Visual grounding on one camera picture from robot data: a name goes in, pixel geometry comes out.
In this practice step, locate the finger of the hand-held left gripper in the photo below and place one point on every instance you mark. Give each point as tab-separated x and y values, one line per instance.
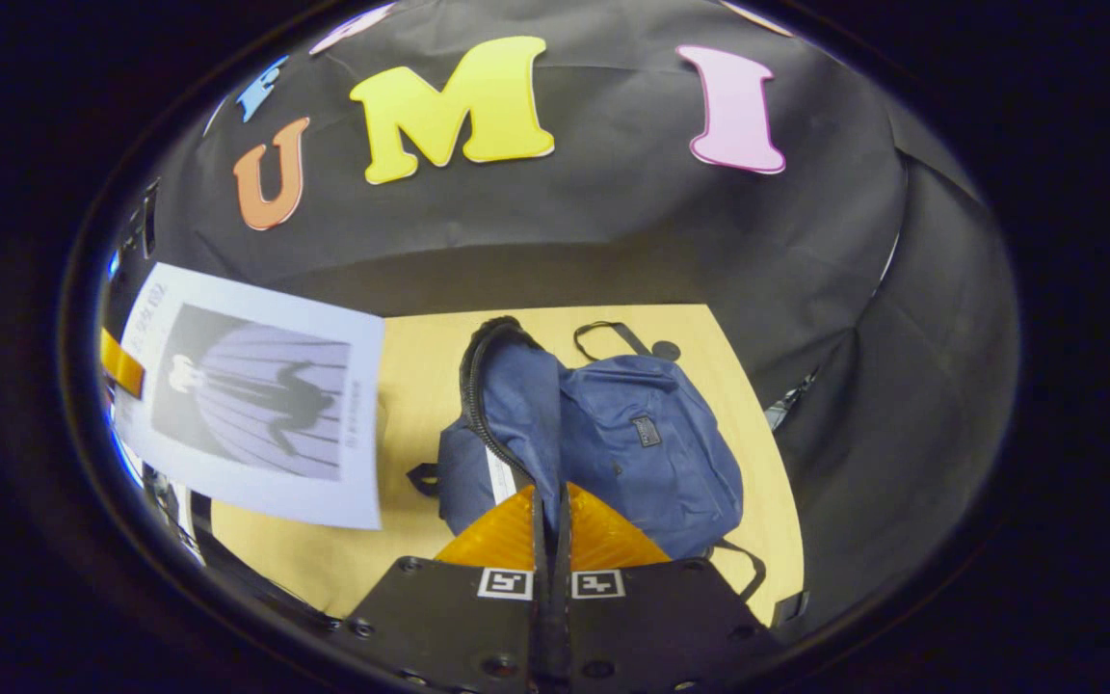
121	364

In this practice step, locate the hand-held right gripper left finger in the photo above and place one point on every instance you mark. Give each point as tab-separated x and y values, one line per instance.
449	617

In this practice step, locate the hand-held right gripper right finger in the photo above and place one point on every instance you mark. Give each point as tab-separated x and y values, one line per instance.
651	622

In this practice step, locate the plain white book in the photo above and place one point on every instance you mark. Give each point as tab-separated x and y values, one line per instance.
500	477

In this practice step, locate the blue schoolbag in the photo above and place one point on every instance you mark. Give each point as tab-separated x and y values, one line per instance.
651	453

